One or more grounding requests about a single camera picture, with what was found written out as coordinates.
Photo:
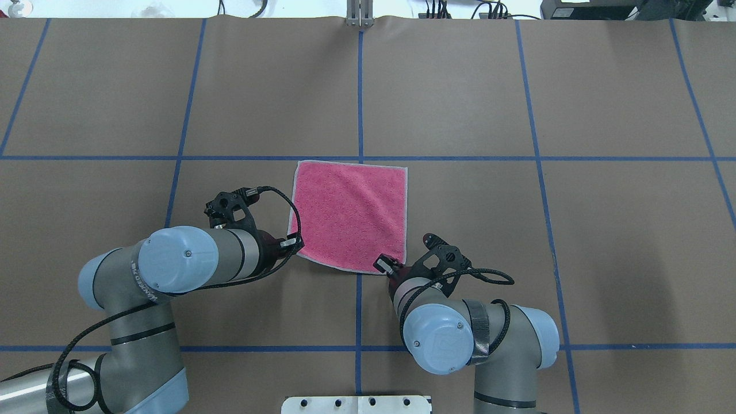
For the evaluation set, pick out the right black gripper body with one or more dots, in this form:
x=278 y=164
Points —
x=398 y=278

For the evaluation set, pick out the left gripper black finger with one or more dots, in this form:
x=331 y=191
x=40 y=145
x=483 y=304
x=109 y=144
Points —
x=293 y=242

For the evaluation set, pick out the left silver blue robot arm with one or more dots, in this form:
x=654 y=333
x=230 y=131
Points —
x=130 y=362

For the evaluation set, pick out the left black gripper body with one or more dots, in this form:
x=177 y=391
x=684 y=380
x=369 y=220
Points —
x=268 y=248

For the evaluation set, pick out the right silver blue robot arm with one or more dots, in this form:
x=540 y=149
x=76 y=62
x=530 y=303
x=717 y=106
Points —
x=507 y=344

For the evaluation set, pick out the black box with label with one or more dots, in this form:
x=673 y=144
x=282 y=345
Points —
x=587 y=10

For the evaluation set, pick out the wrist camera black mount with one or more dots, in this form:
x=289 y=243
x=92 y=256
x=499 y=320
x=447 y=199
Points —
x=440 y=259
x=230 y=210

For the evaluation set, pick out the aluminium frame post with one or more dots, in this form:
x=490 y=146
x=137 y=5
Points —
x=359 y=13

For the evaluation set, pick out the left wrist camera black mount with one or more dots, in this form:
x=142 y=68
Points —
x=230 y=210

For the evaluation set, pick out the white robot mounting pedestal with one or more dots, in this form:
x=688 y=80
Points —
x=358 y=404

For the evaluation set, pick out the pink and grey towel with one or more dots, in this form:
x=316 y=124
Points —
x=350 y=213

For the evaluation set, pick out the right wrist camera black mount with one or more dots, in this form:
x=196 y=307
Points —
x=440 y=259

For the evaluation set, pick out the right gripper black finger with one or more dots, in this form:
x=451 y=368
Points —
x=386 y=264

